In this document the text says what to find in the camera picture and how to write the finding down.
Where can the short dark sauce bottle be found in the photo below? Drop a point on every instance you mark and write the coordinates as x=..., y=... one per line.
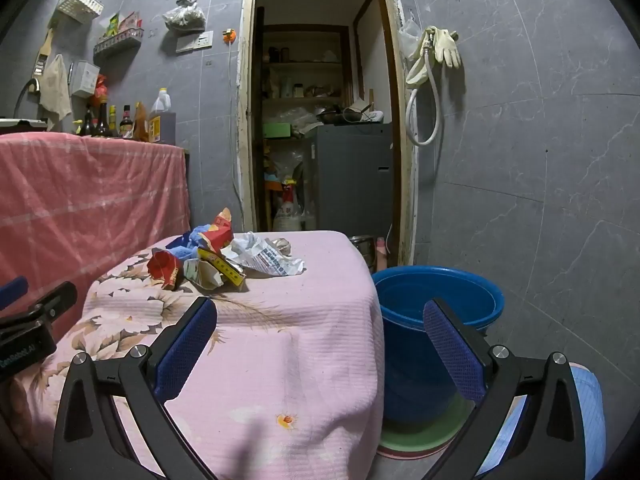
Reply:
x=88, y=125

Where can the large oil jug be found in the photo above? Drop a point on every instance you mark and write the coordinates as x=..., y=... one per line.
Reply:
x=162, y=120

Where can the hanging bag with dark contents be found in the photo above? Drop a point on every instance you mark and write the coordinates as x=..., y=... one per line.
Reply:
x=185, y=15

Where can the grey washing machine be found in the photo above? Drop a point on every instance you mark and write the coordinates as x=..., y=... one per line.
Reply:
x=350, y=175

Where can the dried garlic peel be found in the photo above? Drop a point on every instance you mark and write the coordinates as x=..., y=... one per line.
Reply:
x=282, y=246

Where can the pink checked cloth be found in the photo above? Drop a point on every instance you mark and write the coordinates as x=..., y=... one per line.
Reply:
x=75, y=195

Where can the yellow edged carton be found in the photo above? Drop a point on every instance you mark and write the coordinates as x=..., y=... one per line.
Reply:
x=227, y=270

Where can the blue cloth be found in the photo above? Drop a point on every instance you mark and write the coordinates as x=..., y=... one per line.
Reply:
x=185, y=242

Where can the wooden door frame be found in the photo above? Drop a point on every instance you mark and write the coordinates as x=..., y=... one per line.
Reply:
x=243, y=110

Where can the clear plastic bag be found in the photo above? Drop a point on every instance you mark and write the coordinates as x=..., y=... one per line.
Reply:
x=411, y=35

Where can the black wok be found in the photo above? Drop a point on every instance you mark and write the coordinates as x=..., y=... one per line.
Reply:
x=330, y=115

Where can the black stove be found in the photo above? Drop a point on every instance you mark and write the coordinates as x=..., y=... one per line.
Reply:
x=22, y=124

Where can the yellow capped bottle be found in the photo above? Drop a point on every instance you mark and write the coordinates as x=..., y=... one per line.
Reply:
x=113, y=122

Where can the red and white torn carton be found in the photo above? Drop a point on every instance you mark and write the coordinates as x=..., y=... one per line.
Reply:
x=220, y=235

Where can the grey wall shelf rack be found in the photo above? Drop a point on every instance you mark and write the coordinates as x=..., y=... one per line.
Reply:
x=117, y=45

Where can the red packet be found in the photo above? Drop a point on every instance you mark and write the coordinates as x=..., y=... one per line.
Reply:
x=130, y=21

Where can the wooden shelf unit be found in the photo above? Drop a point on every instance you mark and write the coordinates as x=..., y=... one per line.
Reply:
x=300, y=62

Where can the pink floral table cloth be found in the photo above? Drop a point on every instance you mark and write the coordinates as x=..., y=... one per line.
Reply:
x=300, y=340

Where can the tall dark sauce bottle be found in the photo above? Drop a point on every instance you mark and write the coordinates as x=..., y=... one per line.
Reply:
x=103, y=122

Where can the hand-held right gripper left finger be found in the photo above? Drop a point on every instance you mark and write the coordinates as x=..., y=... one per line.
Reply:
x=185, y=350

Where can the orange sauce bottle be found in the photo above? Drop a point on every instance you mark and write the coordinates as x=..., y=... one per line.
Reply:
x=141, y=125

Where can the red plastic bag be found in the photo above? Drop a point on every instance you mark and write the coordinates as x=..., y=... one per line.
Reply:
x=101, y=90

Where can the white wall box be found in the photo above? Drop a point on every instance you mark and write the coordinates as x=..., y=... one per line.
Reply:
x=84, y=79

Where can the white wall switch panel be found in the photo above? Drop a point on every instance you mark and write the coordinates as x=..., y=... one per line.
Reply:
x=195, y=41

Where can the red label plastic bottle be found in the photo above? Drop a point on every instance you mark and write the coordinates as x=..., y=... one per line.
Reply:
x=288, y=212

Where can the green and red basin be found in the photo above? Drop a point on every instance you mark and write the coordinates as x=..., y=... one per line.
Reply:
x=425, y=440

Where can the pink bottle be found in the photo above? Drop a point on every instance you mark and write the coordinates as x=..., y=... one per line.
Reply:
x=381, y=252

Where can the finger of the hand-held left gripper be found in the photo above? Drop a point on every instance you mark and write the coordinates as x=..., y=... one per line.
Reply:
x=12, y=292
x=45, y=307

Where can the cream hanging rag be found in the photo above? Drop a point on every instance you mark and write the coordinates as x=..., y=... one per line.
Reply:
x=56, y=90

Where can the dark bottle with label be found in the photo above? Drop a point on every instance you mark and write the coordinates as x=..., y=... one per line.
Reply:
x=126, y=125

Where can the white plastic basket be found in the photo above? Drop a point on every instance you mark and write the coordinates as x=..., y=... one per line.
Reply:
x=82, y=5

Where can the white printed plastic bag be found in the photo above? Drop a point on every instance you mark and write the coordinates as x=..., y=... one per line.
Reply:
x=270, y=262

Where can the steel pot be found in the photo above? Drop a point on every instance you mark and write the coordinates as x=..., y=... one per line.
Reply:
x=361, y=250

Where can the orange wall hook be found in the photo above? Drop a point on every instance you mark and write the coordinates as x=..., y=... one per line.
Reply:
x=229, y=36

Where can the white paper carton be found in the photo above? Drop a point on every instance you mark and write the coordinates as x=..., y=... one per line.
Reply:
x=202, y=275

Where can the cream rubber glove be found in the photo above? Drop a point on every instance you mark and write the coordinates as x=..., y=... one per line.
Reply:
x=446, y=47
x=419, y=71

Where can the blue plastic bucket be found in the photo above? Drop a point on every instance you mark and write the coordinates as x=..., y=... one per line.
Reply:
x=400, y=360

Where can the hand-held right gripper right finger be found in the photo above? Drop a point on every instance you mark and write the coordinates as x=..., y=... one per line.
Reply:
x=452, y=355

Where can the green box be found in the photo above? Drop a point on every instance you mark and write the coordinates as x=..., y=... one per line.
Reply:
x=276, y=131

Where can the yellow green packet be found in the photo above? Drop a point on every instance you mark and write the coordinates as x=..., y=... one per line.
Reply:
x=113, y=26

